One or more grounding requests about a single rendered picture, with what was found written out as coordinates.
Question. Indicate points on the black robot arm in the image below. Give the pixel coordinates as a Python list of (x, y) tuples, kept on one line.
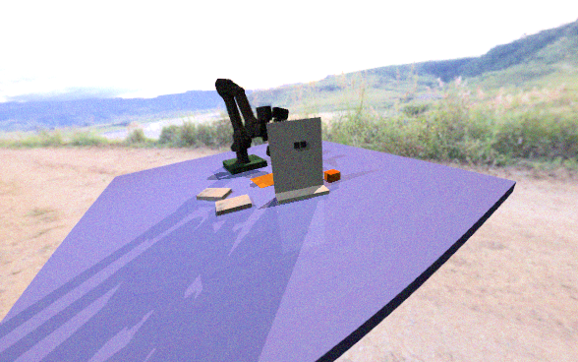
[(227, 89)]

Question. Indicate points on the small orange block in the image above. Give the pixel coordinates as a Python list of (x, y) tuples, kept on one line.
[(332, 175)]

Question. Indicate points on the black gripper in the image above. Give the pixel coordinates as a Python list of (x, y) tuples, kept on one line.
[(281, 115)]

